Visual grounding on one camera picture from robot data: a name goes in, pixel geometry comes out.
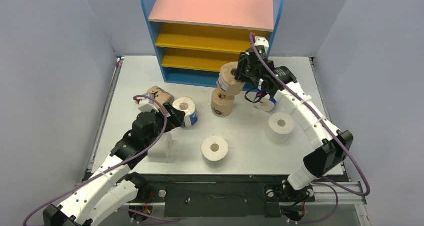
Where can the blue wrapped roll left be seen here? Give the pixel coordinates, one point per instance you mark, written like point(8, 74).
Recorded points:
point(188, 106)

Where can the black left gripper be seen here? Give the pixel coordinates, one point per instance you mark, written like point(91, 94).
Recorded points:
point(176, 118)

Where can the brown printed paper roll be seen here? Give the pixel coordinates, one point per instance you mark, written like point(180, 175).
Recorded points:
point(161, 95)

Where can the white roll centre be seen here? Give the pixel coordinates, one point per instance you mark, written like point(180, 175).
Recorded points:
point(214, 148)

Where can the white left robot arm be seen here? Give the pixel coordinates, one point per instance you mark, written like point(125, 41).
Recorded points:
point(109, 178)

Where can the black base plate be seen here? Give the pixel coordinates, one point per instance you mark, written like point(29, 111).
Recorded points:
point(220, 195)

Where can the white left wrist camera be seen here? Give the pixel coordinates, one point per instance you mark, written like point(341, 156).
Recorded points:
point(145, 104)

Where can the white roll right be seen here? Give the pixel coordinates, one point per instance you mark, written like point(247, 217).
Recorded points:
point(279, 128)

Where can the blue wrapped roll right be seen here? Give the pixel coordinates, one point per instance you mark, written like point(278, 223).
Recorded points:
point(264, 102)

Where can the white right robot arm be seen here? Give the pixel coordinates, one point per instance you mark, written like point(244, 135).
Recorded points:
point(330, 144)

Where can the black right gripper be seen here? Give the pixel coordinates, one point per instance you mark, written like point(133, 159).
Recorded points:
point(243, 68)

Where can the blue shelf with coloured boards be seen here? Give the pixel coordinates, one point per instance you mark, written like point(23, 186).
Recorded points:
point(193, 39)

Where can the white roll lying left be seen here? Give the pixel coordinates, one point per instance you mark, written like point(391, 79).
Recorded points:
point(163, 147)

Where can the blue wrapped roll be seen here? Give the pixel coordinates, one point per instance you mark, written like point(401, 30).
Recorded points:
point(188, 106)
point(264, 102)

